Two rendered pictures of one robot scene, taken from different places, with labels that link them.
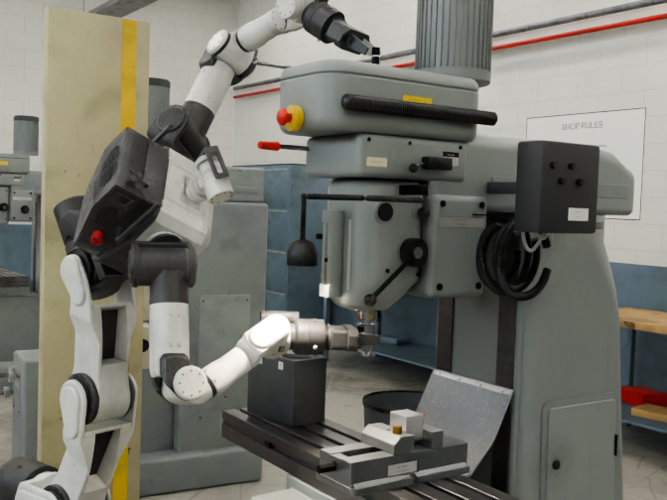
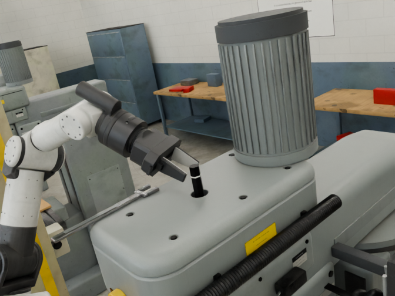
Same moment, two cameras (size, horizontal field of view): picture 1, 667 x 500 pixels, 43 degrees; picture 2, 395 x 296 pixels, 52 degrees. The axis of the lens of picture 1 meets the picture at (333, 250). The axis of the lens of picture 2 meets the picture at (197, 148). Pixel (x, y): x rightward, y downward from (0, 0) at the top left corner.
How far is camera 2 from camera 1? 1.51 m
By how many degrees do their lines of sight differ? 17
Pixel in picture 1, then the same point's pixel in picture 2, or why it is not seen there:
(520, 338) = not seen: outside the picture
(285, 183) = (119, 40)
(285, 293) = (136, 102)
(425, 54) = (245, 138)
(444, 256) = not seen: outside the picture
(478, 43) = (305, 118)
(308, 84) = (127, 279)
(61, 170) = not seen: outside the picture
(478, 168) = (322, 241)
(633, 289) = (335, 77)
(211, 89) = (23, 206)
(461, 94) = (301, 195)
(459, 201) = (312, 288)
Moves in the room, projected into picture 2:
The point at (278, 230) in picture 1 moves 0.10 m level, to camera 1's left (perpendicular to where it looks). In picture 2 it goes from (122, 68) to (117, 69)
